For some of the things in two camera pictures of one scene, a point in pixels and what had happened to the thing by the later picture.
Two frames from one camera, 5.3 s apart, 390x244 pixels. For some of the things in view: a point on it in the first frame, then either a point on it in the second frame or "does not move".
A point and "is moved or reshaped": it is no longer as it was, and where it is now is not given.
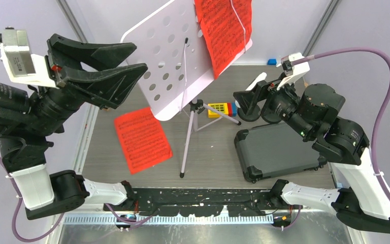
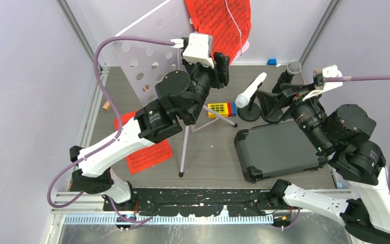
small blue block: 271,62 does not move
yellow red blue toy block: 229,109 does not move
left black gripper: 103,85 → 219,74
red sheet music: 223,28 is moved or reshaped
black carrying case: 272,149 does not move
